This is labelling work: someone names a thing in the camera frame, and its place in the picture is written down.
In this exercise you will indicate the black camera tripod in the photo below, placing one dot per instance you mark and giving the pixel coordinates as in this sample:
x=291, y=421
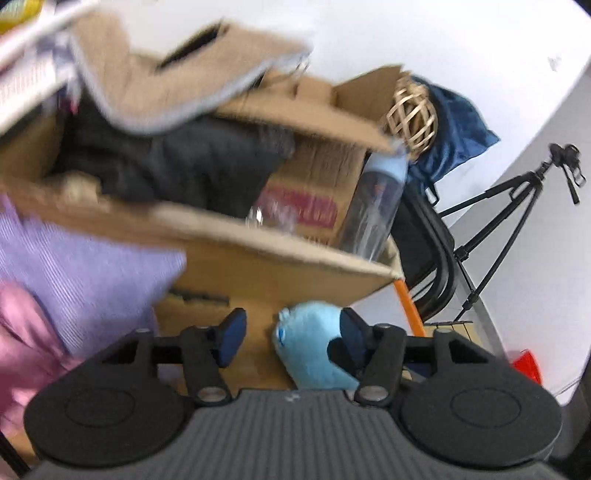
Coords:
x=508, y=203

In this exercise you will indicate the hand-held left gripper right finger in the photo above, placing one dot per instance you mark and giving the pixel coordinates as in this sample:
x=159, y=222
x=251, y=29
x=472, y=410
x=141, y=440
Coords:
x=353, y=339

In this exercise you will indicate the beige fluffy mat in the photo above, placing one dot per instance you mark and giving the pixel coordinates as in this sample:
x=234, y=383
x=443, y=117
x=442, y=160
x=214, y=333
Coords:
x=138, y=83

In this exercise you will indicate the red plastic item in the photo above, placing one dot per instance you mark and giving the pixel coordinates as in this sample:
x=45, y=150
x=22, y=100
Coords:
x=526, y=364

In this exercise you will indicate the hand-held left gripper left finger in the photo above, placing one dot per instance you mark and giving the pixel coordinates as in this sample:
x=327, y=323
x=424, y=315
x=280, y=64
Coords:
x=233, y=334

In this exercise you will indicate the clear blue-capped water bottle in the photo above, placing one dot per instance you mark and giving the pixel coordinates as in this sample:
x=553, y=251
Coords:
x=374, y=203

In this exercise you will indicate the stack of white papers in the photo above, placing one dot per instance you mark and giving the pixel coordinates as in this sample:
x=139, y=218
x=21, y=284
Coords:
x=27, y=78

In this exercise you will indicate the clear glass item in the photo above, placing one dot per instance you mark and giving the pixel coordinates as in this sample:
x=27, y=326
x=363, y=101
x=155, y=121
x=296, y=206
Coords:
x=256, y=217

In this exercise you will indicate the yellow-green packet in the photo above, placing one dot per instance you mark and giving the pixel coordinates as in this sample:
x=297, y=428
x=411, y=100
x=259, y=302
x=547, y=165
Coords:
x=18, y=11

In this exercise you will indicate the black folding chair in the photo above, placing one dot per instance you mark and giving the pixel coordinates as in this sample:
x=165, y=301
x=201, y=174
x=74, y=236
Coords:
x=425, y=240

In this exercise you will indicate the large brown cardboard box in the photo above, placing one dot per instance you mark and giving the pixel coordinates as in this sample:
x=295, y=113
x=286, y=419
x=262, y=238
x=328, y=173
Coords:
x=318, y=170

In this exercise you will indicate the pink satin cloth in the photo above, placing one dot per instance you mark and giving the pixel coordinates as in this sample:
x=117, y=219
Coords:
x=23, y=346

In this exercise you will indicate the black cloth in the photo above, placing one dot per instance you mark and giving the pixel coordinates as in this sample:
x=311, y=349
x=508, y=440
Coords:
x=184, y=161

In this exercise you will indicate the woven rattan ball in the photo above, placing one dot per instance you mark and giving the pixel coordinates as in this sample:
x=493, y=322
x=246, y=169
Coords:
x=411, y=115

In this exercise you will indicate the dark blue fabric bag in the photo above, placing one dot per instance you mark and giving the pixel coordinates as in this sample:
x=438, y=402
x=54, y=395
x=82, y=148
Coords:
x=452, y=124

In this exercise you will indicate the orange-rimmed cardboard box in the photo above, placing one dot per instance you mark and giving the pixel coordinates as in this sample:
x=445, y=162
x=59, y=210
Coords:
x=258, y=277

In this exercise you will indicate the light blue plush toy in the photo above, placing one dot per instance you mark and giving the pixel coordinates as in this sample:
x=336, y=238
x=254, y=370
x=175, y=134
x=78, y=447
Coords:
x=309, y=341

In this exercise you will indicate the purple striped cloth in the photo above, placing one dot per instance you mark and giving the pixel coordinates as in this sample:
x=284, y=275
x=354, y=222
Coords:
x=83, y=277

